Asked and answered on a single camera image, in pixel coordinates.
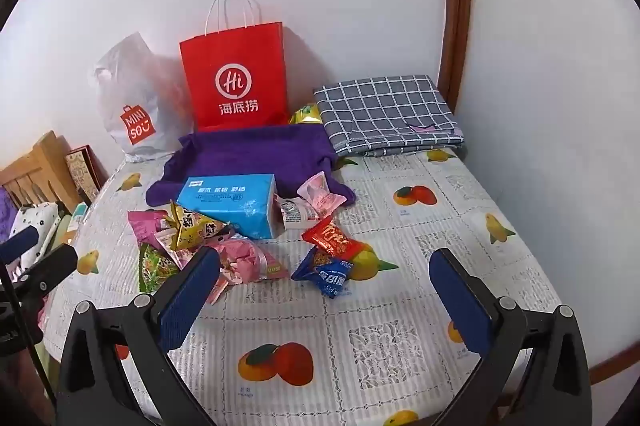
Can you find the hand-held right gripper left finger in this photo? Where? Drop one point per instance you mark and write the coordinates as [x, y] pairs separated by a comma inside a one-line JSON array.
[[185, 301]]

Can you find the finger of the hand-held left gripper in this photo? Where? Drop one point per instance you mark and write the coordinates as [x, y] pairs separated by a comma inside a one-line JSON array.
[[52, 266], [22, 240]]

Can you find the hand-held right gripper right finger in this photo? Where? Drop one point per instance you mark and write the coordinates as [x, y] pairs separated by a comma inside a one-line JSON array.
[[460, 306]]

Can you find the pink printed snack packet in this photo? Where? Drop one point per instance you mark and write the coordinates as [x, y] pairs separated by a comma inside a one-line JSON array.
[[167, 251]]

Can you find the gold snack packet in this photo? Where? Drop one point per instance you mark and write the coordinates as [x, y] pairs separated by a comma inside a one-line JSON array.
[[192, 228]]

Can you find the large pink snack packet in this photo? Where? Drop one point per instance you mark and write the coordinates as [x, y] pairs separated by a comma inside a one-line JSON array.
[[250, 256]]

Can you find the magenta snack packet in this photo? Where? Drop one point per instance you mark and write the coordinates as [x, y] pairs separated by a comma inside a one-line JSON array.
[[145, 223]]

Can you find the blue snack packet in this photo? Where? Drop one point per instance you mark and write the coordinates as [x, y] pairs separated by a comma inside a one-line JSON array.
[[327, 273]]

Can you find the white and red snack packet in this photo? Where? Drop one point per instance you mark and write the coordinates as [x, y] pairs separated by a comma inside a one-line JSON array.
[[295, 213]]

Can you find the pale pink peach snack packet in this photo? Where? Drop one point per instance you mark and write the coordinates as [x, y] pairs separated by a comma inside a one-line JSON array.
[[320, 196]]

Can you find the white spotted plush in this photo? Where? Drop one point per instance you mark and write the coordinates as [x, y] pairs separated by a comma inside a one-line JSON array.
[[35, 216]]

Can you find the purple plush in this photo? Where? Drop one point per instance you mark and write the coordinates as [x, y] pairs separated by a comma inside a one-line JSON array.
[[4, 216]]

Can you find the patterned box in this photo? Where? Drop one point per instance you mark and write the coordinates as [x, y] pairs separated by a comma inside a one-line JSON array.
[[82, 173]]

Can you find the blue tissue pack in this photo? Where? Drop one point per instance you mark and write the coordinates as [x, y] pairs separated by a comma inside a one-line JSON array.
[[225, 201]]

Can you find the fruit print tablecloth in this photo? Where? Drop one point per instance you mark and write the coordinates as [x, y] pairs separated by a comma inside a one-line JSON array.
[[400, 216]]

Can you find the purple towel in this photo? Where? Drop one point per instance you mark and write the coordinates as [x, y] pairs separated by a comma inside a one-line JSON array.
[[240, 151]]

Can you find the white plastic bag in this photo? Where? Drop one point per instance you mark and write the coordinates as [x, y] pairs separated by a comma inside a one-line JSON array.
[[130, 96]]

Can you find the grey checkered folded cloth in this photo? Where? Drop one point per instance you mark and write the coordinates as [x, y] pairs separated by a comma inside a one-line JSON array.
[[385, 111]]

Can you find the yellow green snack packet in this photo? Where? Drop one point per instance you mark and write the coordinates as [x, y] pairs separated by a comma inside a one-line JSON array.
[[307, 116]]

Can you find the red paper bag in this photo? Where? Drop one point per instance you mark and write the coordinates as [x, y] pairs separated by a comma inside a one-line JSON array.
[[235, 71]]

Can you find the wooden door frame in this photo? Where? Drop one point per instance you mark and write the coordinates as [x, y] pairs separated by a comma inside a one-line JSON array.
[[457, 6]]

